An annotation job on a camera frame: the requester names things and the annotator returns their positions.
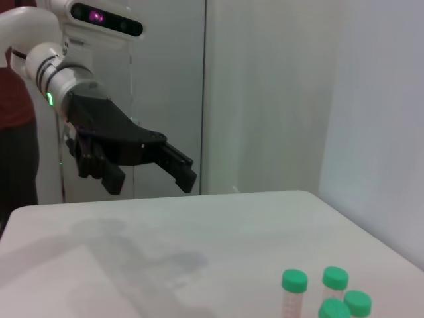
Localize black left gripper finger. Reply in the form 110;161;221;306
156;142;199;194
67;131;127;195

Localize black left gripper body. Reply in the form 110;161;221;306
62;94;167;167

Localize clear test tube green cap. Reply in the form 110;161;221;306
280;268;309;318
321;266;350;301
343;290;373;318
317;297;352;318

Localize person in red shirt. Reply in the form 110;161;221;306
0;44;40;233

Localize silver left camera bracket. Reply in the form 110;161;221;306
62;32;132;72

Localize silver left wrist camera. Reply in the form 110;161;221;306
46;0;147;42

